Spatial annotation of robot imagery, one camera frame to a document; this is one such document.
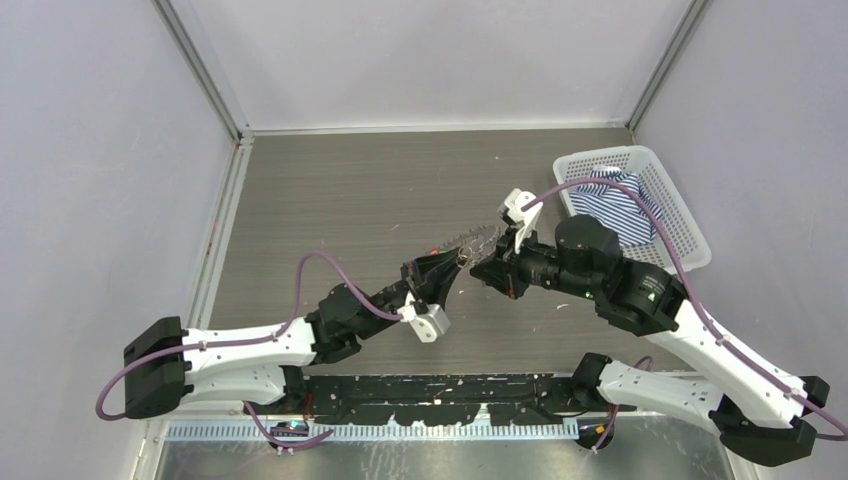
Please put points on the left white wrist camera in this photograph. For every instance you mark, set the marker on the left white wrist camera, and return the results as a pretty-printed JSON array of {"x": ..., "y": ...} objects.
[{"x": 428, "y": 321}]

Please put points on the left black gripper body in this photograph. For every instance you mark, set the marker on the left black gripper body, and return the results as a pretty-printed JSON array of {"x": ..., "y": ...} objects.
[{"x": 412, "y": 278}]

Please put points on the white plastic basket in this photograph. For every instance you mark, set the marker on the white plastic basket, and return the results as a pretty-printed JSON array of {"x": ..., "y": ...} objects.
[{"x": 688, "y": 241}]

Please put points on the blue striped shirt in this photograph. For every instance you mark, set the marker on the blue striped shirt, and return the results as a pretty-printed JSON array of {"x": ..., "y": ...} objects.
[{"x": 616, "y": 210}]

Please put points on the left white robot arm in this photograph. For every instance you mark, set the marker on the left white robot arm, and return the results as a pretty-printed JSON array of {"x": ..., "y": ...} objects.
[{"x": 168, "y": 365}]

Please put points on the numbered metal key ring disc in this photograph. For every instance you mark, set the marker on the numbered metal key ring disc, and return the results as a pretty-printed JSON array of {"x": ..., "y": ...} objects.
[{"x": 472, "y": 246}]

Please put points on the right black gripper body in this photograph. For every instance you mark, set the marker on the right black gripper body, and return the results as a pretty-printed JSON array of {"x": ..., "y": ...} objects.
[{"x": 539, "y": 263}]

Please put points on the aluminium frame rail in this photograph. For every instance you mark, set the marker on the aluminium frame rail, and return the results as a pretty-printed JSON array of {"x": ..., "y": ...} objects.
[{"x": 147, "y": 455}]

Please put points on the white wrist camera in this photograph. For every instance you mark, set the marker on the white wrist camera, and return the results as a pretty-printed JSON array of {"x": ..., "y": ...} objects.
[
  {"x": 428, "y": 321},
  {"x": 521, "y": 209}
]

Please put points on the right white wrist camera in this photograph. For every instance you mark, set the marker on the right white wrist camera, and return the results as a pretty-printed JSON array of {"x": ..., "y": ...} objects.
[{"x": 521, "y": 209}]

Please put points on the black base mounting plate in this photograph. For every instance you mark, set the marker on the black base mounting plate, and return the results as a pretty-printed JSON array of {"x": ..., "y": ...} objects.
[{"x": 434, "y": 400}]

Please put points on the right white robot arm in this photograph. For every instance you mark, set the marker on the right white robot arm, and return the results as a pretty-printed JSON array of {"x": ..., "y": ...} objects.
[{"x": 755, "y": 409}]

